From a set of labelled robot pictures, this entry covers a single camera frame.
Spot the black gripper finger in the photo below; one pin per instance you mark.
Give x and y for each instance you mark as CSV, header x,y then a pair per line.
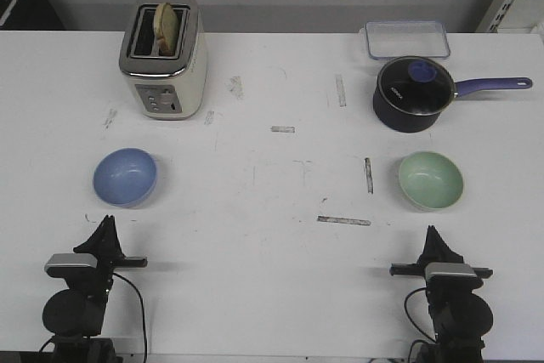
x,y
428,249
442,250
113,233
93,242

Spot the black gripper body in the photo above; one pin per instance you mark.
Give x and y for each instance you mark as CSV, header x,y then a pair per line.
x,y
92,274
442,285

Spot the blue bowl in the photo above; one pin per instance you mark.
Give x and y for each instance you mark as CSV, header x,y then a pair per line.
x,y
125,178

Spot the green bowl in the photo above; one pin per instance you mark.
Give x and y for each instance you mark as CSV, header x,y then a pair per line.
x,y
430,181

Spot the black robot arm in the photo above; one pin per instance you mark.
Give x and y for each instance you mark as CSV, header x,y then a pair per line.
x,y
75,315
460,318

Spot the dark blue saucepan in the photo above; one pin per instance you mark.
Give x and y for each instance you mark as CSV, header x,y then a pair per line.
x,y
409,123

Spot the glass pot lid blue knob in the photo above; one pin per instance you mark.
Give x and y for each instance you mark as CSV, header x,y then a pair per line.
x,y
416,85

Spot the cream and steel toaster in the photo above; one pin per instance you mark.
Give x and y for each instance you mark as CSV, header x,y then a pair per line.
x,y
166,87

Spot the clear plastic food container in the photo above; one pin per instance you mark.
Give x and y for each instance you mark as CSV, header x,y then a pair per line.
x,y
388,39

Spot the slice of toast bread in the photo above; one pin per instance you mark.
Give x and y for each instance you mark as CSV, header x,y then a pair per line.
x,y
166,28

